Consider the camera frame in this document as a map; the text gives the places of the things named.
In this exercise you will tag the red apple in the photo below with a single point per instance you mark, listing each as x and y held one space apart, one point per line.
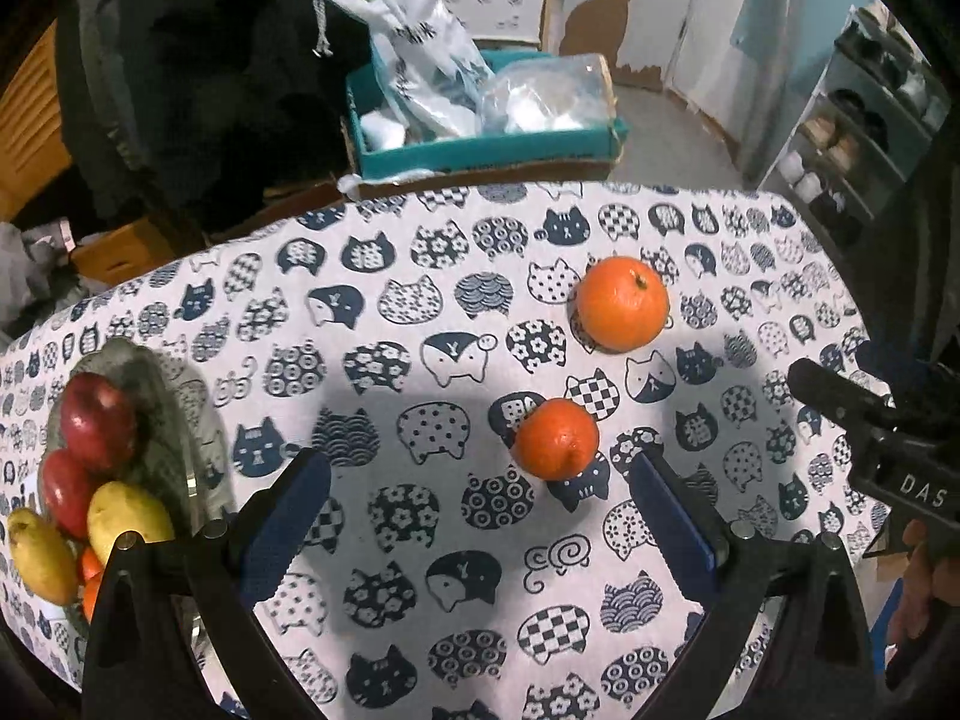
97 420
64 491

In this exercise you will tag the clear plastic bag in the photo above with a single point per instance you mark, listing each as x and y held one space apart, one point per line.
540 90

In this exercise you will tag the white plastic packet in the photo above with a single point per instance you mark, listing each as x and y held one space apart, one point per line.
382 129

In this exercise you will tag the white printed plastic bag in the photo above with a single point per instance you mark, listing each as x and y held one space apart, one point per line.
420 37

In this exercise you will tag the rows of shoes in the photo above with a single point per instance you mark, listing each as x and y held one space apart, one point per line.
844 146

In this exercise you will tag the clear glass plate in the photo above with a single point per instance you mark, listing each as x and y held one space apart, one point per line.
161 405

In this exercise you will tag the white door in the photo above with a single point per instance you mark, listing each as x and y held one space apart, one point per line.
712 30

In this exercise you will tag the person's right hand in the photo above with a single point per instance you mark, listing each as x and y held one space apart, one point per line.
919 592

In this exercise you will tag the dark hanging clothes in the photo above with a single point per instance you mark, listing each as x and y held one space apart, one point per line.
210 90

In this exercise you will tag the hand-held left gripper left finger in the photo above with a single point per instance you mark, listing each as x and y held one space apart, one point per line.
289 532

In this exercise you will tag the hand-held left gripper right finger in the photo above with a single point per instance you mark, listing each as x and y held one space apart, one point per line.
667 525

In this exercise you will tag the wooden crate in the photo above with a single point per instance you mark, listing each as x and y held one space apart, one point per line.
124 251

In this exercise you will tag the yellow pear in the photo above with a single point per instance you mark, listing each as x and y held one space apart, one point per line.
124 514

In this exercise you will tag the teal cardboard box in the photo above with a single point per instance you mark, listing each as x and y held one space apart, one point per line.
480 154

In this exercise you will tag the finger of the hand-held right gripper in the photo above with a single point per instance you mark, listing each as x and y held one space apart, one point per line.
832 390

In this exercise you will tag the white shoe rack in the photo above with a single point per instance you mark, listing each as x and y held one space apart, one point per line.
851 75

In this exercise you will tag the wooden furniture panel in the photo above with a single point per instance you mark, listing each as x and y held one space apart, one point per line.
30 135

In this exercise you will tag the cat print tablecloth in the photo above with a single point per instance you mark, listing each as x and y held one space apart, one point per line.
420 315

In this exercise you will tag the grey clothing pile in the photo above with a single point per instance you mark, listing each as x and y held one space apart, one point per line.
37 277

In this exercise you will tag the green pear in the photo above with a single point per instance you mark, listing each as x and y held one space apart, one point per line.
37 555

